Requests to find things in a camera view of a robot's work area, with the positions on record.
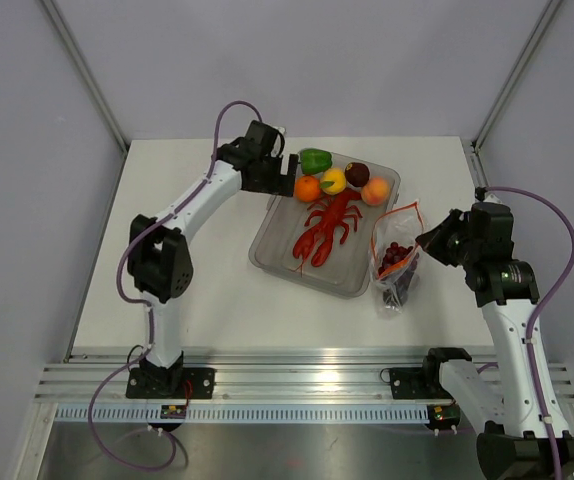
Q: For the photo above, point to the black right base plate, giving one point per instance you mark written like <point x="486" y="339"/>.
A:
<point x="415" y="384"/>

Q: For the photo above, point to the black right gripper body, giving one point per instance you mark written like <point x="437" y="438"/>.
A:
<point x="472" y="252"/>

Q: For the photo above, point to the aluminium frame post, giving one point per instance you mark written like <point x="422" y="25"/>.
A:
<point x="67" y="39"/>
<point x="527" y="54"/>

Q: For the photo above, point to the dark red passion fruit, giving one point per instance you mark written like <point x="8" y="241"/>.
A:
<point x="357" y="174"/>

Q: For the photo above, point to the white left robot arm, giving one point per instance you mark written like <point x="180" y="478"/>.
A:
<point x="159" y="260"/>

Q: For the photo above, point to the aluminium mounting rail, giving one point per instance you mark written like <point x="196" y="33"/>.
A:
<point x="243" y="376"/>

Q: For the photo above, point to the peach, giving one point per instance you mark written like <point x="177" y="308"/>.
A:
<point x="376" y="191"/>

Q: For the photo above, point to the green bell pepper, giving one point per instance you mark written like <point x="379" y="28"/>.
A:
<point x="315" y="161"/>

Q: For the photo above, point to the clear grey plastic tray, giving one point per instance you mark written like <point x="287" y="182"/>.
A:
<point x="345" y="273"/>

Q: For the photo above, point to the yellow lemon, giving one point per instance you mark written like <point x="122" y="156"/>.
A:
<point x="333" y="181"/>

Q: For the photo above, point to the clear zip top bag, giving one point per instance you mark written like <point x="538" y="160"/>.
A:
<point x="402" y="225"/>

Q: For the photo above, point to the purple grape bunch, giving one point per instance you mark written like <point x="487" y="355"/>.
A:
<point x="396" y="273"/>

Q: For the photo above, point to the red plastic lobster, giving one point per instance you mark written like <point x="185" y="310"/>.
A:
<point x="326" y="215"/>

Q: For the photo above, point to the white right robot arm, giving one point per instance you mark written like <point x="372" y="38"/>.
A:
<point x="521" y="432"/>

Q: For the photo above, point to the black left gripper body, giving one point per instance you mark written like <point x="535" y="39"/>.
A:
<point x="269" y="179"/>

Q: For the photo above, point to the left aluminium frame post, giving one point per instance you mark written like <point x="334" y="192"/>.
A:
<point x="67" y="39"/>

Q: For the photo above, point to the right aluminium frame post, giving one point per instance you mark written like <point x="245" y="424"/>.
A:
<point x="527" y="54"/>

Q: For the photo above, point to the white slotted cable duct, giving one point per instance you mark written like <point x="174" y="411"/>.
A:
<point x="244" y="414"/>

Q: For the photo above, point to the orange fruit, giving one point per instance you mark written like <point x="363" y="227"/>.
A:
<point x="307" y="188"/>

